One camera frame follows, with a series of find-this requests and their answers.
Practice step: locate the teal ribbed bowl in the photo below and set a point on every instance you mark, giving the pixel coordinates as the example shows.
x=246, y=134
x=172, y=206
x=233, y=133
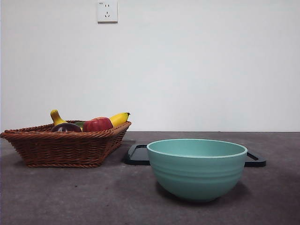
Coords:
x=197, y=173

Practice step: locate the dark purple plum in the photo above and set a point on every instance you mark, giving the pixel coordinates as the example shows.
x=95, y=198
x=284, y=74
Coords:
x=66, y=127

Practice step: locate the yellow banana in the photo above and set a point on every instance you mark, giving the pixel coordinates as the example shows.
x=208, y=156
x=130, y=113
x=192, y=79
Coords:
x=119, y=118

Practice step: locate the black rectangular tray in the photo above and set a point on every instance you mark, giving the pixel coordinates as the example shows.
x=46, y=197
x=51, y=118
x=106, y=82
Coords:
x=136, y=157

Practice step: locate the red apple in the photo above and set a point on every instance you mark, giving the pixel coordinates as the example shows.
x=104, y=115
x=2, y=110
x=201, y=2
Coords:
x=97, y=124

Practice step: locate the green fruit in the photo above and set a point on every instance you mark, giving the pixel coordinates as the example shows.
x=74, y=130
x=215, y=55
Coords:
x=79, y=124

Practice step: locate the brown wicker basket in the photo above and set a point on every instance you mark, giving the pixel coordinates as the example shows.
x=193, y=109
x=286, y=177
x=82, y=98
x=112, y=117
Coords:
x=63, y=150

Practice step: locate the white wall socket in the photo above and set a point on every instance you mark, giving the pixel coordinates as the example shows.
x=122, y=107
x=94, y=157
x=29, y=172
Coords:
x=107, y=11

